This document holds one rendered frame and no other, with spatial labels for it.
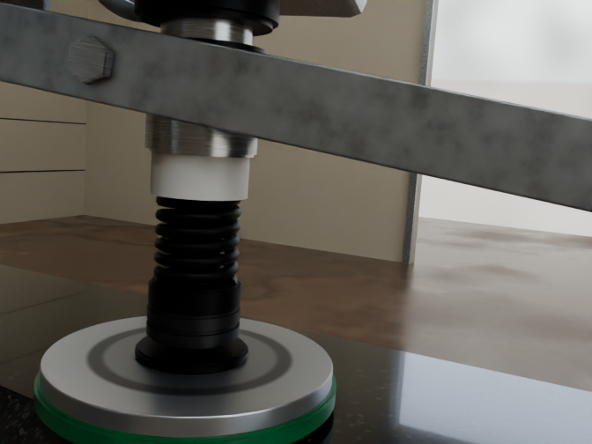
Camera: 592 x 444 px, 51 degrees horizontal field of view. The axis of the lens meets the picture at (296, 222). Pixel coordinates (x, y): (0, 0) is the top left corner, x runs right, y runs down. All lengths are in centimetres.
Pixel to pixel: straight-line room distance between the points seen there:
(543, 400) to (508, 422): 6
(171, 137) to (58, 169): 656
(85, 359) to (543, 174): 33
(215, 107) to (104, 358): 20
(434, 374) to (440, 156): 26
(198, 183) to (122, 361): 14
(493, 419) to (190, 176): 29
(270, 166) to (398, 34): 164
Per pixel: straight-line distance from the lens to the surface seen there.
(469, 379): 58
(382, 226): 547
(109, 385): 44
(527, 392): 58
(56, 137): 694
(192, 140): 42
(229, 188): 43
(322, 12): 53
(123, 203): 689
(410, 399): 52
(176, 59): 40
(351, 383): 54
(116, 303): 74
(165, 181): 43
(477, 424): 50
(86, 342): 52
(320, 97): 38
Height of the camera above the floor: 100
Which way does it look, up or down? 8 degrees down
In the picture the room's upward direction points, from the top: 4 degrees clockwise
